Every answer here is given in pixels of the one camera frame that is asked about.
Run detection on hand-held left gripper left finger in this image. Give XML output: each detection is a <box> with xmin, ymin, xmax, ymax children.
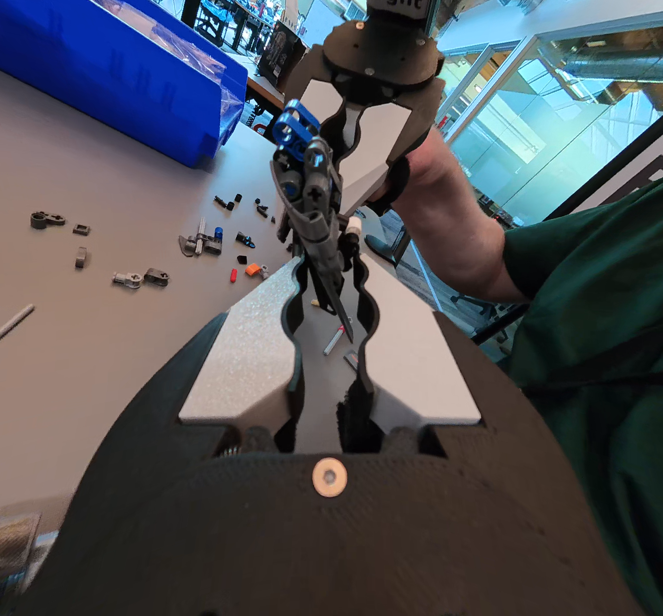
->
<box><xmin>177</xmin><ymin>256</ymin><xmax>307</xmax><ymax>453</ymax></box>

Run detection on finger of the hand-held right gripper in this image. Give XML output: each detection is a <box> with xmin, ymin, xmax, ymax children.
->
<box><xmin>294</xmin><ymin>80</ymin><xmax>347</xmax><ymax>184</ymax></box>
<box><xmin>330</xmin><ymin>103</ymin><xmax>413</xmax><ymax>216</ymax></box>

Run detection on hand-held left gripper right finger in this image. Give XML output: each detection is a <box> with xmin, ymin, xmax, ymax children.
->
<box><xmin>336</xmin><ymin>253</ymin><xmax>483</xmax><ymax>453</ymax></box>

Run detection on grey lego axle red bush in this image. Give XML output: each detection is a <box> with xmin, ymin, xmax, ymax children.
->
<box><xmin>323</xmin><ymin>318</ymin><xmax>354</xmax><ymax>356</ymax></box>

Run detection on grey lego wing assembly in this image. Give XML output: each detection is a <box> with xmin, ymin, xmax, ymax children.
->
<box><xmin>269</xmin><ymin>99</ymin><xmax>364</xmax><ymax>343</ymax></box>

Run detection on person's right forearm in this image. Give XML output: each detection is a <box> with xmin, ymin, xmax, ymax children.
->
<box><xmin>399</xmin><ymin>196</ymin><xmax>530</xmax><ymax>305</ymax></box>

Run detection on grey lego axle blue assembly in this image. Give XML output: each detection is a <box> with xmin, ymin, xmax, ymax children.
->
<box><xmin>178</xmin><ymin>216</ymin><xmax>225</xmax><ymax>257</ymax></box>

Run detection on short grey lego axle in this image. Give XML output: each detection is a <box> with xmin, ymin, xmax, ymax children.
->
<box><xmin>0</xmin><ymin>304</ymin><xmax>36</xmax><ymax>340</ymax></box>

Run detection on person's right hand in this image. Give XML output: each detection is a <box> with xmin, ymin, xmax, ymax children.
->
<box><xmin>372</xmin><ymin>125</ymin><xmax>469</xmax><ymax>245</ymax></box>

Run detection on black printed box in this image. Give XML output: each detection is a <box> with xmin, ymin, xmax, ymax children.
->
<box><xmin>257</xmin><ymin>20</ymin><xmax>307</xmax><ymax>93</ymax></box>

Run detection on clear plastic parts bags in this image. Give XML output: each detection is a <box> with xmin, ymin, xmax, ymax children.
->
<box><xmin>31</xmin><ymin>0</ymin><xmax>245</xmax><ymax>146</ymax></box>

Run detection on blue plastic bin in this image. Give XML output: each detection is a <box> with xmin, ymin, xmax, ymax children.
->
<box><xmin>0</xmin><ymin>0</ymin><xmax>248</xmax><ymax>169</ymax></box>

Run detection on black strap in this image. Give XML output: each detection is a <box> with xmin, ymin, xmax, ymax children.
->
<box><xmin>518</xmin><ymin>331</ymin><xmax>663</xmax><ymax>394</ymax></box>

